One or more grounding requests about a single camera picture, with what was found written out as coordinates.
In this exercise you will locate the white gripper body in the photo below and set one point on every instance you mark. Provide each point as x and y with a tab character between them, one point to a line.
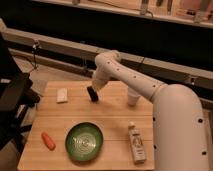
99	79

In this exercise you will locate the white paper cup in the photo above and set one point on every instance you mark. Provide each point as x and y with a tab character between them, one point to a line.
132	97

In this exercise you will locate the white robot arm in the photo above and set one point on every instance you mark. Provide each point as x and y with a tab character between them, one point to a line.
179	136

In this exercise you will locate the white bottle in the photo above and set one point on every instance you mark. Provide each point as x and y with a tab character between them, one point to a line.
137	148

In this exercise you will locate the black chair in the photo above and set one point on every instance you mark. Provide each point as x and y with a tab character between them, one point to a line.
16	96

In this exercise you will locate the green bowl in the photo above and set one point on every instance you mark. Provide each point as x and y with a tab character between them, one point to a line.
84	142

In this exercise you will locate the orange carrot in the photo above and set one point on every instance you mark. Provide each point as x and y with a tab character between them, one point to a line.
48	141

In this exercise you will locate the white sponge block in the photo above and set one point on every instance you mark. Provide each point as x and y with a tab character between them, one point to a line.
62	95

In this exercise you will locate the black eraser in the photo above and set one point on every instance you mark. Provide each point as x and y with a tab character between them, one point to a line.
93	95

